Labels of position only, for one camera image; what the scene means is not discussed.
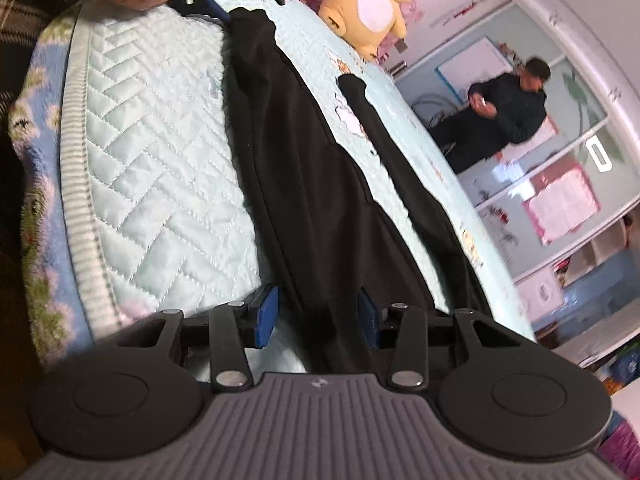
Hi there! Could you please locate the blue floral bed sheet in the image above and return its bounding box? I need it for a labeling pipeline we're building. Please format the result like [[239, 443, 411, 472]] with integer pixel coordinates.
[[7, 10, 121, 371]]

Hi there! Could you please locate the yellow plush toy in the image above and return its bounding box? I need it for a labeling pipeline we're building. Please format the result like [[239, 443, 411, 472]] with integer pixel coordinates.
[[317, 0, 421, 61]]

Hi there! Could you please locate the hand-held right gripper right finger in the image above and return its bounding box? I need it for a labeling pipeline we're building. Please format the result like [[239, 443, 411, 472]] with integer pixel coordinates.
[[356, 287, 526, 391]]

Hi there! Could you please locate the blue-framed paper sheet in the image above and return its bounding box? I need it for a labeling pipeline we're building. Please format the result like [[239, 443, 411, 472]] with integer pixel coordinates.
[[435, 36, 516, 106]]

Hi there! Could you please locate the bee print quilted bedspread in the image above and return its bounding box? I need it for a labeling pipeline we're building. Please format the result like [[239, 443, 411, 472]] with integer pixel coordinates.
[[60, 0, 541, 386]]

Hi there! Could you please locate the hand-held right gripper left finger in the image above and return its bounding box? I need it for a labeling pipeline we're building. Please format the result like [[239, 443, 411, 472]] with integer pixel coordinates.
[[115, 282, 281, 393]]

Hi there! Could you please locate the black long-sleeved shirt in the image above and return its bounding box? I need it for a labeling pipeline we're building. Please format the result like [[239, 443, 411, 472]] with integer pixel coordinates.
[[222, 7, 493, 373]]

